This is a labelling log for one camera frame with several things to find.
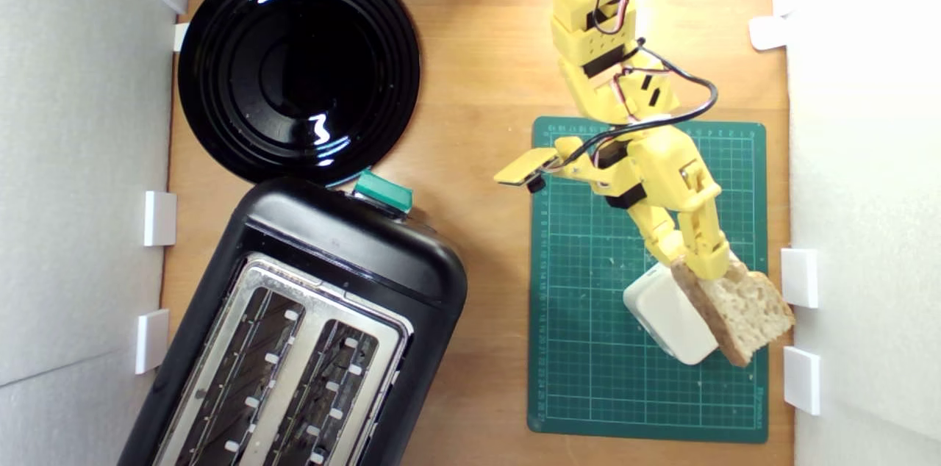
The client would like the green cutting mat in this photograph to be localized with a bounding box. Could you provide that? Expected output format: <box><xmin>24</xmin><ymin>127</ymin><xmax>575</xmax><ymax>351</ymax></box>
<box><xmin>527</xmin><ymin>116</ymin><xmax>769</xmax><ymax>445</ymax></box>

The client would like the black plate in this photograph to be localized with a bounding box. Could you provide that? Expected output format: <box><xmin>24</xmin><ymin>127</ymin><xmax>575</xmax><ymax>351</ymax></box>
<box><xmin>178</xmin><ymin>0</ymin><xmax>421</xmax><ymax>187</ymax></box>

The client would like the black two-slot toaster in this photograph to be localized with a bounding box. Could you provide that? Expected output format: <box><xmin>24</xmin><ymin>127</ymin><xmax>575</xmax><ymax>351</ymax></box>
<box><xmin>118</xmin><ymin>176</ymin><xmax>469</xmax><ymax>466</ymax></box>

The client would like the white block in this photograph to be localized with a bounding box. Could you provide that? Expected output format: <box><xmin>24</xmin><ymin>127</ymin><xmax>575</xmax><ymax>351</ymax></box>
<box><xmin>623</xmin><ymin>262</ymin><xmax>720</xmax><ymax>366</ymax></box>

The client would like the green toaster lever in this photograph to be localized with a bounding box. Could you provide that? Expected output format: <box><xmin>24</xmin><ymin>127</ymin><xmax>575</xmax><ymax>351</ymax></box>
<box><xmin>353</xmin><ymin>169</ymin><xmax>414</xmax><ymax>215</ymax></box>

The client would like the wrist camera on yellow plate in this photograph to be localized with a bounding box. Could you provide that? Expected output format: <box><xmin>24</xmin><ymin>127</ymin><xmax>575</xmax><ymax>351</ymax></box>
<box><xmin>494</xmin><ymin>147</ymin><xmax>561</xmax><ymax>195</ymax></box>

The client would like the brown bread slice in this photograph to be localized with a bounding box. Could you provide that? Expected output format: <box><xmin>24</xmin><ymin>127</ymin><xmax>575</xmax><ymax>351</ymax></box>
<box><xmin>670</xmin><ymin>251</ymin><xmax>796</xmax><ymax>368</ymax></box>

